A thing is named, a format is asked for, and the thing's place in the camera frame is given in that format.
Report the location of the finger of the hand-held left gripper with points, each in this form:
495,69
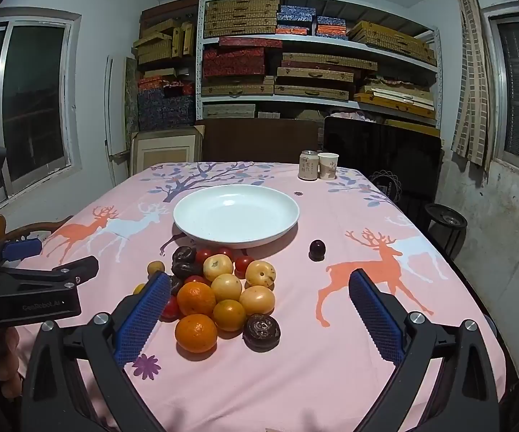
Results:
75,267
23,248

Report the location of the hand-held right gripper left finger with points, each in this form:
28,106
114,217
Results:
145,319

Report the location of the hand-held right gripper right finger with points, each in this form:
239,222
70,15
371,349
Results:
376,319

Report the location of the small yellow tangerine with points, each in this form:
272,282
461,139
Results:
139,288

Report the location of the dark brown water chestnut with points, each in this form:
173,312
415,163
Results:
184,255
261,331
186,270
175,284

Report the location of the large orange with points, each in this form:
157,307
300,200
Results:
196,333
196,299

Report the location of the small pale yellow plum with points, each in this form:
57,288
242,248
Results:
155,267

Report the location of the dark purple plum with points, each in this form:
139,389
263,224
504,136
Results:
318,249

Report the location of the white plate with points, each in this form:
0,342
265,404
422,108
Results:
237,216

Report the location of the person's left hand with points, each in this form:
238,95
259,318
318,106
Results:
5,360

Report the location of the pink deer print tablecloth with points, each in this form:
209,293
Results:
286,369

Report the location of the black round stool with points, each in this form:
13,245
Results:
444,220

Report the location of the aluminium sliding window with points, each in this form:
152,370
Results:
34,99

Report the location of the white long plank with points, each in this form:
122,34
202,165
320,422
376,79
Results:
114,121

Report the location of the white paper cup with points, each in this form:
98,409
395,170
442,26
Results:
328,166

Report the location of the black chair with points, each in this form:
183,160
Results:
376,153

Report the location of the beige drink can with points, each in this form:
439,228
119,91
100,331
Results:
309,165

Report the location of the grey-green stone slab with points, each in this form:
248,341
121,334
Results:
131,94

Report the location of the pile of mixed patterned boxes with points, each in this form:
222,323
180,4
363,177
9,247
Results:
165,103

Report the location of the white metal shelf rack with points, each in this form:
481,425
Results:
199,99

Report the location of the dark brown board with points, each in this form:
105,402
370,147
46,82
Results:
259,141

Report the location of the grey woven box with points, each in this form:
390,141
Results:
228,110

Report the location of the stack of yellow flat boxes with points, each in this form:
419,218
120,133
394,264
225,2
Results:
394,99

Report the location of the beige checked curtain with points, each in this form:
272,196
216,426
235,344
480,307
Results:
471,99

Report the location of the large red patterned box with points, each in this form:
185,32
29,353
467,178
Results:
234,60

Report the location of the flat red patterned box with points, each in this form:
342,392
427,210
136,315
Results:
250,42

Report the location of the stack of tan woven boxes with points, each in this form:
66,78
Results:
241,13

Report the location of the stack of blue patterned boxes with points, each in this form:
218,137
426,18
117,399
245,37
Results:
309,20

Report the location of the wooden picture frame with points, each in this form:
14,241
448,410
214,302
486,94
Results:
165,148

